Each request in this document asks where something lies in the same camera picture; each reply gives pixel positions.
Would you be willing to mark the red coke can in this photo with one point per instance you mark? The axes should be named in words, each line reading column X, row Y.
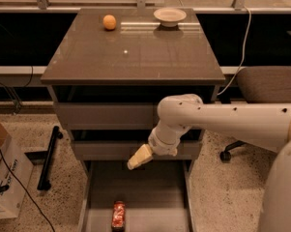
column 118, row 216

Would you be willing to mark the grey office chair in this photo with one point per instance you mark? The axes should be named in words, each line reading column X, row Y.
column 267, row 84

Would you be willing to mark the grey drawer cabinet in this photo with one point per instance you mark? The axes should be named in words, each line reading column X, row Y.
column 140, row 61

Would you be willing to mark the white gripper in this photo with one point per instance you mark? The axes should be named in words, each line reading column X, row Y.
column 159, row 143

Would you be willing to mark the open bottom grey drawer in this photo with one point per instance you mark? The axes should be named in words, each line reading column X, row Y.
column 156, row 196

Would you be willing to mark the orange fruit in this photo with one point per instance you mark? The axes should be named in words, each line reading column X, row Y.
column 109, row 22

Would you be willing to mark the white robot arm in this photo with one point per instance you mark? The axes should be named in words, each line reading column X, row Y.
column 181, row 113

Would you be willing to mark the middle grey drawer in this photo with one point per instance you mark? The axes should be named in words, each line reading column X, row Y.
column 123, row 150

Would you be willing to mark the black metal bar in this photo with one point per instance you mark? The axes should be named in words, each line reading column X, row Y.
column 44, row 183

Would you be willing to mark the cardboard box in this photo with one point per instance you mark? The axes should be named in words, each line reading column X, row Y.
column 15, row 172

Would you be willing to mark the top grey drawer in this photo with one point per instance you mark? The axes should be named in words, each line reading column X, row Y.
column 106, row 116

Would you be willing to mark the white ceramic bowl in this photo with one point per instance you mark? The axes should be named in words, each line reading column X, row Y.
column 169, row 17

